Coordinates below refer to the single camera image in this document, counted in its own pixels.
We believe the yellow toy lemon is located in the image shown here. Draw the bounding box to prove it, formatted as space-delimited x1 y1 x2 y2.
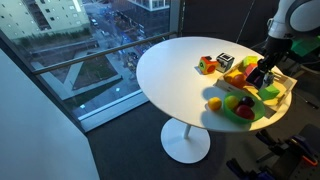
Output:
207 96 223 112
225 95 240 110

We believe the green plastic bowl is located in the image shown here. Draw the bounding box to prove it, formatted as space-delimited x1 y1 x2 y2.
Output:
222 90 267 125

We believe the grey window frame post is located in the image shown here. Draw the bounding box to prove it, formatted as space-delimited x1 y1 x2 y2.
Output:
169 0 184 34

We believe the orange toy fruit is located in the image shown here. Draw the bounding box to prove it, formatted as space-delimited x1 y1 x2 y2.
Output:
229 73 248 90

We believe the dark purple toy plum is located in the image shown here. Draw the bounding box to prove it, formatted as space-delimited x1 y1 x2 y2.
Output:
239 95 256 108

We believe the orange and green cube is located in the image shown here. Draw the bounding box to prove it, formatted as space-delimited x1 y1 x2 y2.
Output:
198 55 219 75

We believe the grey window railing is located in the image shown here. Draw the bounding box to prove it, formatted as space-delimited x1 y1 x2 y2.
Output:
32 30 179 76

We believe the black and white cube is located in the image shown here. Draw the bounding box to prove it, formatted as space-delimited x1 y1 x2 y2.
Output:
215 52 236 74

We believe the light green block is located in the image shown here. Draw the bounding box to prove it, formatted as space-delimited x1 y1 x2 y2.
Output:
242 55 259 69

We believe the wooden tray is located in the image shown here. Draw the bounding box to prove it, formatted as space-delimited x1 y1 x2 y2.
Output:
213 58 298 119

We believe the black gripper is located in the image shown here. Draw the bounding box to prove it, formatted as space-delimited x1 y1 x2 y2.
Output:
256 49 284 80

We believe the red toy tomato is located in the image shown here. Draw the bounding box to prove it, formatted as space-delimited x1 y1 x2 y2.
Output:
234 104 256 121

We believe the black and orange clamp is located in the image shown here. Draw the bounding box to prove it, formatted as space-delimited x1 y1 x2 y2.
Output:
255 129 319 168

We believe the white table pedestal base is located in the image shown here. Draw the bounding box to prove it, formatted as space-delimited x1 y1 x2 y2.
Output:
160 117 212 165

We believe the red block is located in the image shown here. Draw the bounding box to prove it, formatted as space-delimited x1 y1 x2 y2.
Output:
243 63 258 78

